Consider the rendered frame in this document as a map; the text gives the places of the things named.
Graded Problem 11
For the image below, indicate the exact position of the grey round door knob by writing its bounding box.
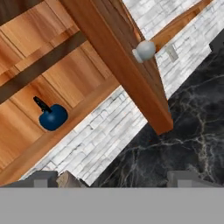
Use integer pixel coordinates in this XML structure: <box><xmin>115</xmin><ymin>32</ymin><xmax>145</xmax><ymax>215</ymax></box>
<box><xmin>131</xmin><ymin>39</ymin><xmax>157</xmax><ymax>64</ymax></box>

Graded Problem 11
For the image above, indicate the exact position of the tan brown lumpy object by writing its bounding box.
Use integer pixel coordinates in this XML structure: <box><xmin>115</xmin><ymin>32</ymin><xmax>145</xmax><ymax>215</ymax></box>
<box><xmin>55</xmin><ymin>170</ymin><xmax>89</xmax><ymax>188</ymax></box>

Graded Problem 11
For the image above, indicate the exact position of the dark wooden cabinet shelf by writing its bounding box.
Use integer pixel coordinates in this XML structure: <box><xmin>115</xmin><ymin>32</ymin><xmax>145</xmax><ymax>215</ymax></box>
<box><xmin>0</xmin><ymin>30</ymin><xmax>89</xmax><ymax>104</ymax></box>

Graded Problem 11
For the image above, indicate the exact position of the white wall outlet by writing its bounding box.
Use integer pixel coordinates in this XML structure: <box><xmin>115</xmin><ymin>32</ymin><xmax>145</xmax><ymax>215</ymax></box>
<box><xmin>164</xmin><ymin>43</ymin><xmax>179</xmax><ymax>63</ymax></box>

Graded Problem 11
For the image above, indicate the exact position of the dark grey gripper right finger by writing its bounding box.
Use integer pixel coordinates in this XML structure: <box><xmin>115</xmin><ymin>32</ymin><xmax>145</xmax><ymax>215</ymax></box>
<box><xmin>166</xmin><ymin>170</ymin><xmax>224</xmax><ymax>188</ymax></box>

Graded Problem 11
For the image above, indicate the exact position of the open wooden wall cabinet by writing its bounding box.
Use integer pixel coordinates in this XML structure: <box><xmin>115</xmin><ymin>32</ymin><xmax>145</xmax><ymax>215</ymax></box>
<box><xmin>0</xmin><ymin>0</ymin><xmax>121</xmax><ymax>187</ymax></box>

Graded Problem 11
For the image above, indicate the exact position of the closed wooden wall cabinet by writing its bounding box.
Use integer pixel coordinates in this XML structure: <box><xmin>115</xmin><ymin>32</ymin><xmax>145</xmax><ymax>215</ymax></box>
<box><xmin>150</xmin><ymin>0</ymin><xmax>214</xmax><ymax>53</ymax></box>

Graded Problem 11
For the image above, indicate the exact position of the blue kettle with black handle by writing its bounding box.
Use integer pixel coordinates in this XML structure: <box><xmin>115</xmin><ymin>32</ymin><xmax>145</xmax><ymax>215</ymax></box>
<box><xmin>32</xmin><ymin>95</ymin><xmax>69</xmax><ymax>132</ymax></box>

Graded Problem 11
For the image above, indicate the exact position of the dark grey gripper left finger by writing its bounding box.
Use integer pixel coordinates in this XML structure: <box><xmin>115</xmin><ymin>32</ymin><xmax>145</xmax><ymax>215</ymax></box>
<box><xmin>1</xmin><ymin>170</ymin><xmax>59</xmax><ymax>188</ymax></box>

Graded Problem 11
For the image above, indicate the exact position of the wooden cabinet door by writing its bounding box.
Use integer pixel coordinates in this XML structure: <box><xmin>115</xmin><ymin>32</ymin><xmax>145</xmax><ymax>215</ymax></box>
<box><xmin>59</xmin><ymin>0</ymin><xmax>174</xmax><ymax>136</ymax></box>

